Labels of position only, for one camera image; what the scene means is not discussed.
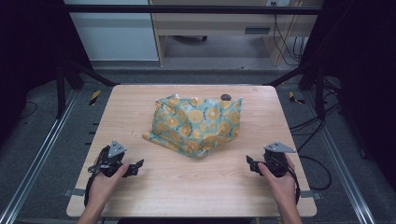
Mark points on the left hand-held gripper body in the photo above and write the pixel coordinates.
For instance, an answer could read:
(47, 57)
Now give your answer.
(114, 154)

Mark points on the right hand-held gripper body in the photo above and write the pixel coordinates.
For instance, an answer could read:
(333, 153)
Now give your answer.
(275, 160)

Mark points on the teal cloth with orange print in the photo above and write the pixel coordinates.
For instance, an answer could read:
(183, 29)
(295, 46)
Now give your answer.
(196, 124)

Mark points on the person's right hand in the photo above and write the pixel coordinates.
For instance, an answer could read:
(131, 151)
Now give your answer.
(279, 185)

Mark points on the person's left hand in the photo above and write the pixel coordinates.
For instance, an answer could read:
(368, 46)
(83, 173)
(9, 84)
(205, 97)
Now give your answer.
(105, 186)

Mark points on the grey tape strip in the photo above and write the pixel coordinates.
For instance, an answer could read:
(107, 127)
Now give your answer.
(74, 192)
(310, 194)

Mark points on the yellow black striped tape piece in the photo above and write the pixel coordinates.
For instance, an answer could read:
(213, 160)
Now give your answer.
(294, 98)
(94, 97)

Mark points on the dark round table grommet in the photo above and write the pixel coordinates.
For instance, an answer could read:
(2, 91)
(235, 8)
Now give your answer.
(225, 97)

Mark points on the black metal stand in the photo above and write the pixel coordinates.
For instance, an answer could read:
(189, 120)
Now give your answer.
(314, 87)
(62, 87)

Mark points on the white cabinet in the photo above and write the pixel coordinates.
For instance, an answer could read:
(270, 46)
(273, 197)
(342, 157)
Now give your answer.
(115, 34)

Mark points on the aluminium floor rail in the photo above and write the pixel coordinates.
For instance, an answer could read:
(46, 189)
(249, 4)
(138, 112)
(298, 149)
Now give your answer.
(34, 155)
(342, 174)

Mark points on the black metal frame bar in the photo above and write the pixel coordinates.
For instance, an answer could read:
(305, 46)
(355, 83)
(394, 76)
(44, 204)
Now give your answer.
(193, 9)

